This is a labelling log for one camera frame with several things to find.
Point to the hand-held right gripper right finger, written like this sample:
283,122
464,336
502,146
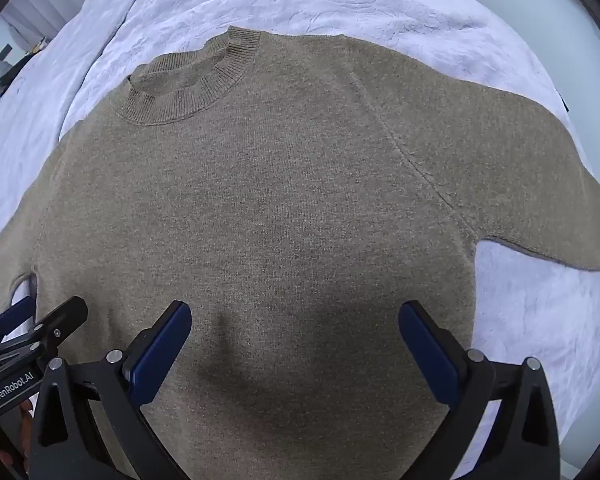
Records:
430,350

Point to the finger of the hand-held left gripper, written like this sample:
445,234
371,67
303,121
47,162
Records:
62,325
16,312

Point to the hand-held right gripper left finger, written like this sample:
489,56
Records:
160,347

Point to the olive brown knit sweater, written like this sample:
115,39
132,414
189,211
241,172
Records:
290,200

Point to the person's left hand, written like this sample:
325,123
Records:
26,415

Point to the grey curtain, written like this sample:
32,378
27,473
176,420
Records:
35,15

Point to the lavender plush blanket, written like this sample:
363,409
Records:
360,10

